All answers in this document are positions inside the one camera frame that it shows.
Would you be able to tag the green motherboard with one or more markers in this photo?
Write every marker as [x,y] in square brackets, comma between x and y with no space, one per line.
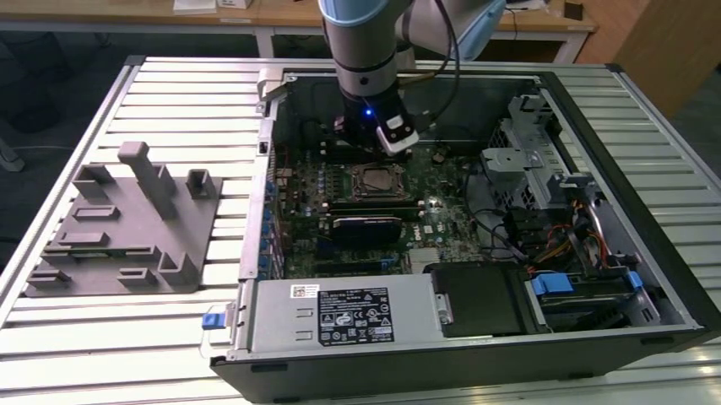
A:
[450,219]

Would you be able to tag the black drive bay cover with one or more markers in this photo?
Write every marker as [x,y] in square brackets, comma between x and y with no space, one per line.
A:
[478,299]

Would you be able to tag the blue disk carrier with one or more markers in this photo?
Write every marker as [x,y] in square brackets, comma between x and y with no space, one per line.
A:
[552,286]

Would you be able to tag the black PC case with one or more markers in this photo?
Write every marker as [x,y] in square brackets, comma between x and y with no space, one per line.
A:
[450,371]

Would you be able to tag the grey parts rack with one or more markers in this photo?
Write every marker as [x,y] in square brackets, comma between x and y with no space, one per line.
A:
[140,219]

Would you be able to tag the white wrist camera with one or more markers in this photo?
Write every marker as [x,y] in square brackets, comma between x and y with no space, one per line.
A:
[399,139]

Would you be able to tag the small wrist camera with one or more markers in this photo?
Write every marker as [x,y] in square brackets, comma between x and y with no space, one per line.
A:
[338,125]

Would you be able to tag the round coin cell battery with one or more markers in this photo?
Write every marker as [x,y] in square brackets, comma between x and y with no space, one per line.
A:
[438,157]

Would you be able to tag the silver metal drive cage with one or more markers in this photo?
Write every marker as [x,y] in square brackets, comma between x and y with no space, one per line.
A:
[509,164]

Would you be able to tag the white labelled box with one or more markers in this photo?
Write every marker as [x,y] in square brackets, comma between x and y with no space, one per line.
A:
[234,3]

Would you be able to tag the blue case latch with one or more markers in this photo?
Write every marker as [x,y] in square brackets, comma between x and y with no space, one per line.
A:
[213,319]

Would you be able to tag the wooden cabinet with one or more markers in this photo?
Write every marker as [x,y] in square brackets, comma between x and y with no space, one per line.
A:
[671,50]

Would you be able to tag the silver power supply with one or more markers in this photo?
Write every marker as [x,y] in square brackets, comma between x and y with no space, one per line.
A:
[270,316]

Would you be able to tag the black RAM stick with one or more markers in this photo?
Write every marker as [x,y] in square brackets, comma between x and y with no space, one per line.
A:
[371,204]
[371,214]

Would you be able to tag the silver chipset heatsink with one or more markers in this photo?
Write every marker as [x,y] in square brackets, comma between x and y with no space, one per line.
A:
[424,256]

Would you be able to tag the silver case release latch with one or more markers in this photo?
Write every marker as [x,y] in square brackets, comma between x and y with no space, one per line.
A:
[267,82]

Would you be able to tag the silver CPU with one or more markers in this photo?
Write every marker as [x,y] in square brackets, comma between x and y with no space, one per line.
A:
[378,179]

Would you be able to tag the white cardboard box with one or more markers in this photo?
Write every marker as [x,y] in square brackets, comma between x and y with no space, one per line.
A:
[194,5]

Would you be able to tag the wooden desk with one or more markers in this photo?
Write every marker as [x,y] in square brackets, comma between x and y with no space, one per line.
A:
[140,19]

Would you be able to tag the CPU socket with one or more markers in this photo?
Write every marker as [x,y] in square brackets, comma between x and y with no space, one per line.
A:
[355,169]

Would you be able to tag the grey plastic bay bracket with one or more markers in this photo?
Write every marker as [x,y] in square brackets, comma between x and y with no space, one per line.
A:
[569,181]

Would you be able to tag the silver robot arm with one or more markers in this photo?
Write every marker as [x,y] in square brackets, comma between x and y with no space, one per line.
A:
[361,55]

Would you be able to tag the small dark box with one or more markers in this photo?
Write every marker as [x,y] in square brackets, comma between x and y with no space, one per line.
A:
[574,10]

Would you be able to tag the grey stand foot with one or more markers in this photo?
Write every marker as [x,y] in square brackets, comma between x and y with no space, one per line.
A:
[11,158]

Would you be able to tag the black expansion slot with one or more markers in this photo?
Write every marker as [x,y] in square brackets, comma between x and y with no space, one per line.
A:
[346,267]

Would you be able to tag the black graphics card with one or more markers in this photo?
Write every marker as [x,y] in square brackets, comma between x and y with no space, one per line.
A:
[366,234]

